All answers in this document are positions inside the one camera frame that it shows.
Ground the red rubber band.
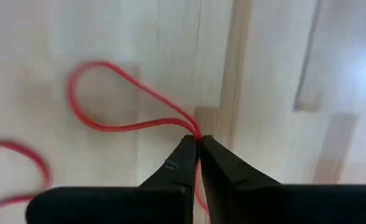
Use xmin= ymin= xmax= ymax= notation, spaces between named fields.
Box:
xmin=0 ymin=60 xmax=211 ymax=218

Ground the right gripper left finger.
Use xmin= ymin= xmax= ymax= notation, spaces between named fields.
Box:
xmin=25 ymin=134 xmax=200 ymax=224

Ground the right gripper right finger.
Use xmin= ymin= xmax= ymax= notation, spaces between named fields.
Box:
xmin=200 ymin=134 xmax=366 ymax=224

